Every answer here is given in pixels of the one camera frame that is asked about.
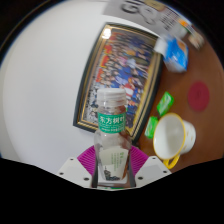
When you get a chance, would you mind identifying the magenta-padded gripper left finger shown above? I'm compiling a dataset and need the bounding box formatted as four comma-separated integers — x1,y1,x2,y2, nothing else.
57,145,98,188

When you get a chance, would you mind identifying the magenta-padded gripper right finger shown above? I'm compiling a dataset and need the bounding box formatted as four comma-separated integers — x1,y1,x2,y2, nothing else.
126,145,172,188

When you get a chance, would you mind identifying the clear green-labelled drink bottle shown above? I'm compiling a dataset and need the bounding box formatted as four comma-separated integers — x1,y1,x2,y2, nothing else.
93,87,132,184

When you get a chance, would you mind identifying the white yellow-rimmed enamel mug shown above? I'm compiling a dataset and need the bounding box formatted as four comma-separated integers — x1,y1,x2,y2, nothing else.
152,112,197,169

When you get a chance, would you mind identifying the flat round red coaster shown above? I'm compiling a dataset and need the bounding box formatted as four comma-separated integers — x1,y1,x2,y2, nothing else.
187,81,211,112

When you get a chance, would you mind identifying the gold-framed group photo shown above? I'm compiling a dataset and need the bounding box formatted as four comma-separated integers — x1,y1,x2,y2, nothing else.
72,22,164,143

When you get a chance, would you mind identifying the white printed gift bag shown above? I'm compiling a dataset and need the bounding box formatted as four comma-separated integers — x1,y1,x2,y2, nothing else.
103,0,191,33

